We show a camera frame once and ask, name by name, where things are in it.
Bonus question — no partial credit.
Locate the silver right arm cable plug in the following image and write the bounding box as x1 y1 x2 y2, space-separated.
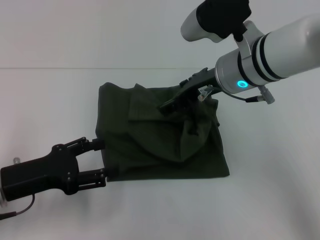
226 84 277 106

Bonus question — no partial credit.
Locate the dark green t-shirt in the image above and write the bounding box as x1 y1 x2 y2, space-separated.
95 81 231 183

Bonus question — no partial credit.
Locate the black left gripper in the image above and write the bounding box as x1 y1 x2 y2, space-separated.
0 136 109 202

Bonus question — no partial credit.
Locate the silver right wrist connector plug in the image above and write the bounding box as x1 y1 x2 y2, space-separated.
197 84 215 102

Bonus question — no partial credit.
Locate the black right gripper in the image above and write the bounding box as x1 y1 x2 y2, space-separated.
159 66 224 137

